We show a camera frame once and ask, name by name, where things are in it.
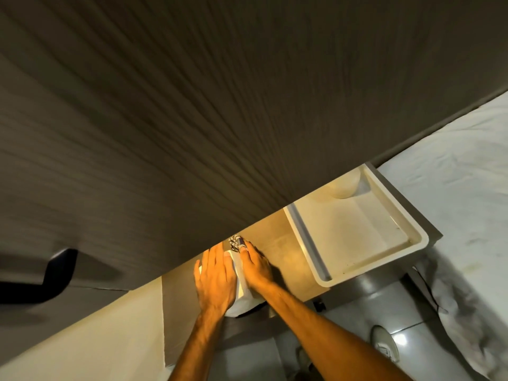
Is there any black cable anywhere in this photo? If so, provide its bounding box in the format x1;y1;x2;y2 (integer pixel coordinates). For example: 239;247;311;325
412;266;450;315

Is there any beige bedside table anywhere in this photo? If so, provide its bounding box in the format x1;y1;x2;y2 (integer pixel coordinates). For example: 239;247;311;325
161;162;443;367

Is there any white bag with rope handle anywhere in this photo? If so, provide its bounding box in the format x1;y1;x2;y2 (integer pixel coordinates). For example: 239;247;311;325
196;234;267;319

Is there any white slipper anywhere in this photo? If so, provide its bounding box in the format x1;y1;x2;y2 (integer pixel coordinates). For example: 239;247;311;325
371;325;400;364

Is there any person's left forearm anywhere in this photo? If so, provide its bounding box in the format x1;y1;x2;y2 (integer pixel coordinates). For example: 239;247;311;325
167;307;230;381

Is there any person's left hand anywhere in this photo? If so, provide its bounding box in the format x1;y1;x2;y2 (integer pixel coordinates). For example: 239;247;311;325
193;244;239;315

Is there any person's right hand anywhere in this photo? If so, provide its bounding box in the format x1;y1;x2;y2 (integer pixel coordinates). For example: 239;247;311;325
240;241;275;295

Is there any black cabinet handle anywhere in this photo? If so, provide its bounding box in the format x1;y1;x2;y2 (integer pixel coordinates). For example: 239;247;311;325
0;248;79;305

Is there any dark wood-grain cabinet panel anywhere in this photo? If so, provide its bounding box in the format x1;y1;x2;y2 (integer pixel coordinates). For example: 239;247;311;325
0;0;508;365

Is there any white bed sheet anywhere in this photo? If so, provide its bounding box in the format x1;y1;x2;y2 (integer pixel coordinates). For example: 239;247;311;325
376;91;508;381

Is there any person's right forearm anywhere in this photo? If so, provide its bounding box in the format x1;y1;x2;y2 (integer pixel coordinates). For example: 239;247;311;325
258;282;403;381

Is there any white rectangular tray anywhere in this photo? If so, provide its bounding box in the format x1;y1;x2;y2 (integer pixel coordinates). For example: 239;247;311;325
283;164;431;288

